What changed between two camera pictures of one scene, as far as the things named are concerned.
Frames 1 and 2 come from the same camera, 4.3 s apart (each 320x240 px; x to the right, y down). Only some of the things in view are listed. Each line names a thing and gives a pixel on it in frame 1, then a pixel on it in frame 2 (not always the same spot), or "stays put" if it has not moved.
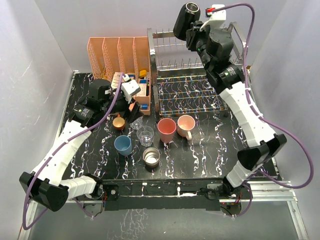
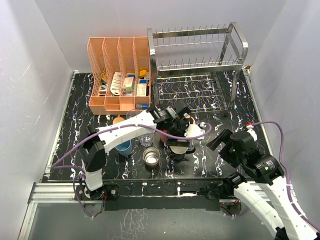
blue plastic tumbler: (122, 143) stays put
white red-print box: (142, 92) stays put
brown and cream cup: (151, 156) stays put
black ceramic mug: (190, 13) to (178, 152)
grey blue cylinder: (144, 106) stays put
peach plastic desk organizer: (111, 57) stays put
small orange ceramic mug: (118, 122) stays put
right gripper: (194, 34) to (223, 136)
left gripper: (130, 115) to (177, 142)
